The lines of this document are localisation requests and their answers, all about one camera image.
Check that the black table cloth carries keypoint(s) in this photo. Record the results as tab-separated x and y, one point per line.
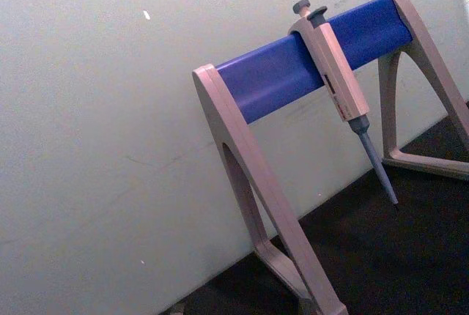
381	249

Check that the plain pale wall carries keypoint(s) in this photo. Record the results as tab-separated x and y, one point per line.
102	117

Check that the pipette stand with blue bar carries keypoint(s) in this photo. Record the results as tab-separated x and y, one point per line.
271	73

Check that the pale grey pipette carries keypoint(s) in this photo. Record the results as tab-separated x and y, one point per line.
339	77

